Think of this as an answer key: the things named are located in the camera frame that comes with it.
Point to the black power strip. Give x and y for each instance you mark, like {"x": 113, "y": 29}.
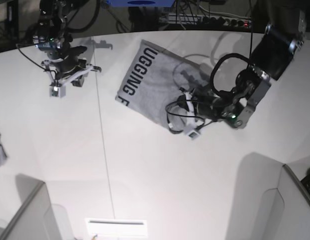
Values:
{"x": 219, "y": 21}

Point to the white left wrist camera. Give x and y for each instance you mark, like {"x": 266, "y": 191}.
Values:
{"x": 191, "y": 128}

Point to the grey T-shirt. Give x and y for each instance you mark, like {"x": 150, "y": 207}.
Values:
{"x": 152, "y": 85}

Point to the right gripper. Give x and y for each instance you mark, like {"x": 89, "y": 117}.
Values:
{"x": 66, "y": 62}

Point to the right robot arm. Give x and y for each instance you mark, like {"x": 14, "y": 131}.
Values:
{"x": 53, "y": 36}

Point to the grey partition right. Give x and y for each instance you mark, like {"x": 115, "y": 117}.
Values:
{"x": 284, "y": 211}

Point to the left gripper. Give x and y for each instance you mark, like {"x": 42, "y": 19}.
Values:
{"x": 205, "y": 106}

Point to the blue box at top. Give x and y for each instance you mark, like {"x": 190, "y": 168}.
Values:
{"x": 140, "y": 3}

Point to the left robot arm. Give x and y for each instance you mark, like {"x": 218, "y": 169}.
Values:
{"x": 283, "y": 37}

